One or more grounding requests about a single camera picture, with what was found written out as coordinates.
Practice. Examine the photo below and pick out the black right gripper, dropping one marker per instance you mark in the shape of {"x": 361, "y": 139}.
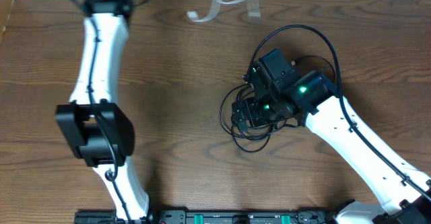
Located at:
{"x": 252, "y": 104}

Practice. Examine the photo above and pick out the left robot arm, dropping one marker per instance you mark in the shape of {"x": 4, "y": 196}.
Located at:
{"x": 95, "y": 128}

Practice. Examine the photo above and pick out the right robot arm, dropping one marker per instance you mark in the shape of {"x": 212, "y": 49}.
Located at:
{"x": 281, "y": 93}

